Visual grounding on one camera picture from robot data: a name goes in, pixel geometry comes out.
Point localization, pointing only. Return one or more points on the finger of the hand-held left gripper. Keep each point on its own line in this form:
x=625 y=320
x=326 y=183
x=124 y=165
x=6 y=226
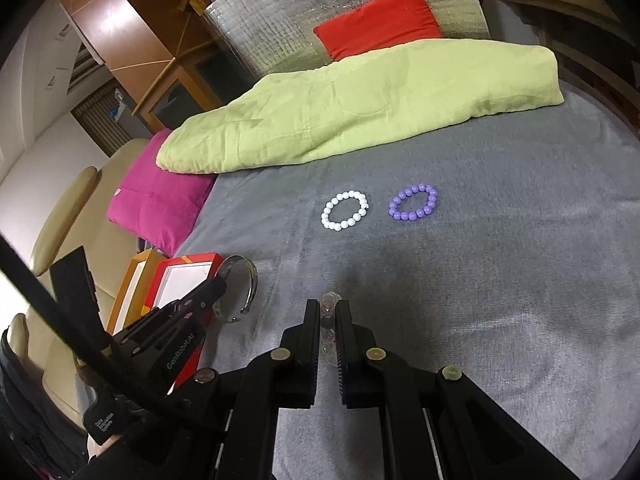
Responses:
x=195 y=292
x=205 y=310

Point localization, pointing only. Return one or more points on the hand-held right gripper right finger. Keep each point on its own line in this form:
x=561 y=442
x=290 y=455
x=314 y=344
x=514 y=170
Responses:
x=346 y=350

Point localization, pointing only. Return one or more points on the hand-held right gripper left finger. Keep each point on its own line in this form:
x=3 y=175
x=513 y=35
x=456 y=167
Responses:
x=312 y=340

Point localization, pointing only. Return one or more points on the red jewelry box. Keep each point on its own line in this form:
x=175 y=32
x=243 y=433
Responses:
x=156 y=290

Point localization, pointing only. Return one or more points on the silver metal bangle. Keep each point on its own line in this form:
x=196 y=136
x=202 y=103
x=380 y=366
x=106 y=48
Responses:
x=254 y=280

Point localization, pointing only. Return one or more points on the orange box lid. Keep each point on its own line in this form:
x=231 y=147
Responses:
x=116 y=310

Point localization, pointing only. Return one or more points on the magenta pillow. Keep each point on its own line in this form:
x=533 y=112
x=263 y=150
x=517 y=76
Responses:
x=155 y=200

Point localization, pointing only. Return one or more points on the person's dark clothing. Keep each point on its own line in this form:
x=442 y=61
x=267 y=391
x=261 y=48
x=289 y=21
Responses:
x=30 y=435

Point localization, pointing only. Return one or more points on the grey blanket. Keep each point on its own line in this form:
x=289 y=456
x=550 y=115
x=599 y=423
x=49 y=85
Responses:
x=475 y=285

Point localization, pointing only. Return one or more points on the beige sofa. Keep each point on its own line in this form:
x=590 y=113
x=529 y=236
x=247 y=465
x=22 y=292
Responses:
x=60 y=240

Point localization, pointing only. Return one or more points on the dark slatted unit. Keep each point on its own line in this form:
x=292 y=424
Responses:
x=100 y=125

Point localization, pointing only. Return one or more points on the wooden glass cabinet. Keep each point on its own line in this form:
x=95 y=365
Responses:
x=175 y=90

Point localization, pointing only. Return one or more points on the light green folded blanket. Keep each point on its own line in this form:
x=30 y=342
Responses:
x=350 y=110

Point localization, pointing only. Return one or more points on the silver quilted cushion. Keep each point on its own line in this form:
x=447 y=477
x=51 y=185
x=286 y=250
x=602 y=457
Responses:
x=280 y=25

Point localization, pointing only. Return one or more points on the red pillow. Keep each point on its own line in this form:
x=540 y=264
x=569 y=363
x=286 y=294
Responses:
x=380 y=25

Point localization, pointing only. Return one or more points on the wooden shelf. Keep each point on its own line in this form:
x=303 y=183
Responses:
x=575 y=10

